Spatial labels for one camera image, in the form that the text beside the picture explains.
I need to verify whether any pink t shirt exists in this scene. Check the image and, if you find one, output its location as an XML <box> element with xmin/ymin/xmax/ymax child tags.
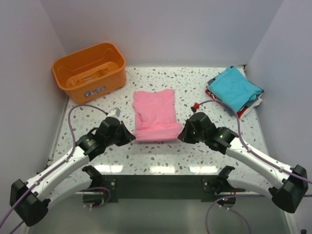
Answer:
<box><xmin>133</xmin><ymin>89</ymin><xmax>182</xmax><ymax>142</ymax></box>

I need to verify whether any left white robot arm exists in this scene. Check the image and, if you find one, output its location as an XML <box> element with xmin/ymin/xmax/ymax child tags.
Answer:
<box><xmin>9</xmin><ymin>117</ymin><xmax>135</xmax><ymax>227</ymax></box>

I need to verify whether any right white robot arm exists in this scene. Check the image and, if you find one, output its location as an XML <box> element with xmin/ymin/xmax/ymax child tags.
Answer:
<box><xmin>178</xmin><ymin>112</ymin><xmax>309</xmax><ymax>214</ymax></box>

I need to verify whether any red printed folded t shirt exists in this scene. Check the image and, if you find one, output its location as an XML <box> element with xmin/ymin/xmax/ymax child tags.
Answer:
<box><xmin>205</xmin><ymin>89</ymin><xmax>253</xmax><ymax>118</ymax></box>

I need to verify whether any turquoise folded t shirt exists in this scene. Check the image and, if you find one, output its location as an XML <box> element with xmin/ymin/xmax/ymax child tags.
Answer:
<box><xmin>208</xmin><ymin>66</ymin><xmax>264</xmax><ymax>112</ymax></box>

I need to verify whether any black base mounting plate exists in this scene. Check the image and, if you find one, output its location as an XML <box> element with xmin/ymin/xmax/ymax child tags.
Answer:
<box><xmin>72</xmin><ymin>174</ymin><xmax>242</xmax><ymax>203</ymax></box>

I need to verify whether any white folded t shirt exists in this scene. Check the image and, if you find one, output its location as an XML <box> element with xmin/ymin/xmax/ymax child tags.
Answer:
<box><xmin>240</xmin><ymin>98</ymin><xmax>262</xmax><ymax>118</ymax></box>

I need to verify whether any orange plastic basket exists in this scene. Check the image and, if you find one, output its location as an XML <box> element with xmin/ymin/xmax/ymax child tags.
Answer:
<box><xmin>52</xmin><ymin>42</ymin><xmax>126</xmax><ymax>104</ymax></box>

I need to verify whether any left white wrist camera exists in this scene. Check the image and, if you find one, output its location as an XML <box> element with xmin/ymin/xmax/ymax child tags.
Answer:
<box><xmin>107</xmin><ymin>108</ymin><xmax>121</xmax><ymax>118</ymax></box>

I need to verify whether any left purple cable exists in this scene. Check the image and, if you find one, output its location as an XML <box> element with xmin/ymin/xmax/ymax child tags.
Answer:
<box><xmin>0</xmin><ymin>104</ymin><xmax>113</xmax><ymax>234</ymax></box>

